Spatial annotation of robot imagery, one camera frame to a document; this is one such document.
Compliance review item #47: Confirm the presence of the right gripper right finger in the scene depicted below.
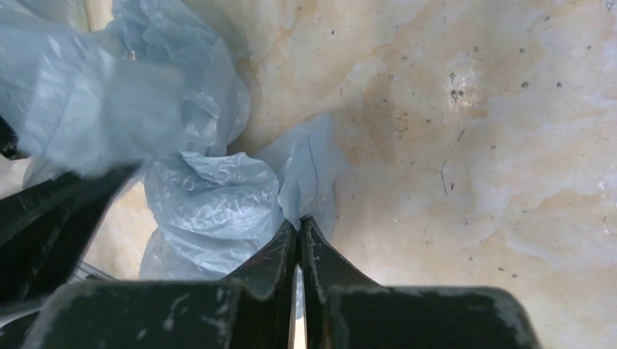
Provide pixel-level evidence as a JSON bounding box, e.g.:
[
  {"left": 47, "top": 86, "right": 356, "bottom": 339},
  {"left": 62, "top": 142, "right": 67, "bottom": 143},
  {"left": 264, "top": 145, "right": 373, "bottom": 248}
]
[{"left": 298, "top": 218, "right": 541, "bottom": 348}]

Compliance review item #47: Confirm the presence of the light blue plastic bag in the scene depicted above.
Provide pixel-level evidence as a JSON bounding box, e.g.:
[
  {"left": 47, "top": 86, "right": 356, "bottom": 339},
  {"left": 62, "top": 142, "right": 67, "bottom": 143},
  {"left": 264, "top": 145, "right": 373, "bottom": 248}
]
[{"left": 1, "top": 1, "right": 346, "bottom": 280}]

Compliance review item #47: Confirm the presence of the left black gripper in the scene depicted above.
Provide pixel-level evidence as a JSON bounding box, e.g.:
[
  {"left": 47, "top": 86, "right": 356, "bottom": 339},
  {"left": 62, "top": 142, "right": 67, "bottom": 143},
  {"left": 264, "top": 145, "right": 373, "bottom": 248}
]
[{"left": 0, "top": 115, "right": 143, "bottom": 349}]

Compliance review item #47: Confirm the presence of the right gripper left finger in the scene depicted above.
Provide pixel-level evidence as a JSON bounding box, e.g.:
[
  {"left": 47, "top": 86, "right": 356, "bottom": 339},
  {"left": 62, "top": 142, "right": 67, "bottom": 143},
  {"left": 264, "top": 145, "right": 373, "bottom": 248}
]
[{"left": 24, "top": 222, "right": 298, "bottom": 348}]

